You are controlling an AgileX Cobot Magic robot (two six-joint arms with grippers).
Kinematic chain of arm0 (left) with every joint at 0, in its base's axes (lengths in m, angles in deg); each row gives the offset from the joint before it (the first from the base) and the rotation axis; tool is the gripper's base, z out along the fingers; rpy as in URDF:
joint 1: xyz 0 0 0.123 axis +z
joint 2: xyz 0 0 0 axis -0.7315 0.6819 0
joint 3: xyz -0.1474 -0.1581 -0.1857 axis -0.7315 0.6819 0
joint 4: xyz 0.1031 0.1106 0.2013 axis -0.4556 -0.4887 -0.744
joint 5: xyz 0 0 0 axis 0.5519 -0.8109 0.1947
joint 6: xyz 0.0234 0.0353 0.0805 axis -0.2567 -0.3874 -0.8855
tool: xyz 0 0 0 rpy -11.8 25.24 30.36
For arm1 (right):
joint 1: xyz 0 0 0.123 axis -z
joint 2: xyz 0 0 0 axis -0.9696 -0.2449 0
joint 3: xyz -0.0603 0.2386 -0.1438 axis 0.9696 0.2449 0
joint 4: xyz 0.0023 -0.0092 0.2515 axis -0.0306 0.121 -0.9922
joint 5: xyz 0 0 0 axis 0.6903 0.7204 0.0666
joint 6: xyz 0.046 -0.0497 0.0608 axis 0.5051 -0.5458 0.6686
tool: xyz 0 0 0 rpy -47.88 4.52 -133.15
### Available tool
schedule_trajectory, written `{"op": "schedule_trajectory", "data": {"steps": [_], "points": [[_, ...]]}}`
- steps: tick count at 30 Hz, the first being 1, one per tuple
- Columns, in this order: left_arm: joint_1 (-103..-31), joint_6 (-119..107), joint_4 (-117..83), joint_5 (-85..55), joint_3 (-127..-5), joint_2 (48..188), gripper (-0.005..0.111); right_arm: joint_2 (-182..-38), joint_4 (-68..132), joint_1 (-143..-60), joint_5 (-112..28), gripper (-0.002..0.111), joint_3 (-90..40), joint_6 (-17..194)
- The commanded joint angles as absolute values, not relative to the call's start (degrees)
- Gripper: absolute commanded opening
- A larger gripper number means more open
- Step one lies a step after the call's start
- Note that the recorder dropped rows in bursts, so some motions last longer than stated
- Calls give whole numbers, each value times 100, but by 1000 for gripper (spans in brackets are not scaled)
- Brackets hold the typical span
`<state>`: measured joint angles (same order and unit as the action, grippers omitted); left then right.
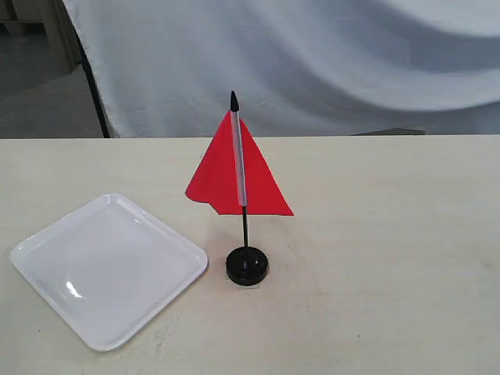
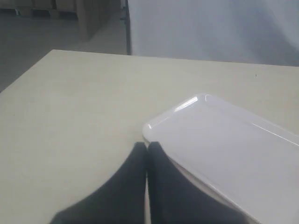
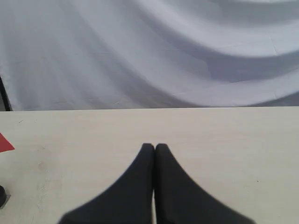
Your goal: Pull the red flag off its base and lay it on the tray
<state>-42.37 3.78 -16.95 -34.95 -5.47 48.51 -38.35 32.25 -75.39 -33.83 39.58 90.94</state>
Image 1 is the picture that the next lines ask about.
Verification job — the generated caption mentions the red flag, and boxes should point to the red flag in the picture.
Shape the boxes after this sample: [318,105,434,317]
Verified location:
[185,92,294,247]

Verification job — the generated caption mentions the black flag stand base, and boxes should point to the black flag stand base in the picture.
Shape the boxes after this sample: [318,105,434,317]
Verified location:
[226,246,269,287]

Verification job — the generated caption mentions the white backdrop cloth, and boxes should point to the white backdrop cloth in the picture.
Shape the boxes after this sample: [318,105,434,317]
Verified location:
[65,1,499,138]

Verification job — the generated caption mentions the black backdrop stand pole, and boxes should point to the black backdrop stand pole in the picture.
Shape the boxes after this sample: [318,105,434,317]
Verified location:
[79,44,111,138]

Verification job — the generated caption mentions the white square plastic tray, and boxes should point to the white square plastic tray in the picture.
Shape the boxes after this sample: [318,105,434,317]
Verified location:
[10,193,209,352]

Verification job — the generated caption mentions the wooden furniture in background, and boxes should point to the wooden furniture in background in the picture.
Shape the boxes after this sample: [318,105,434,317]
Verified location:
[1,0,81,73]

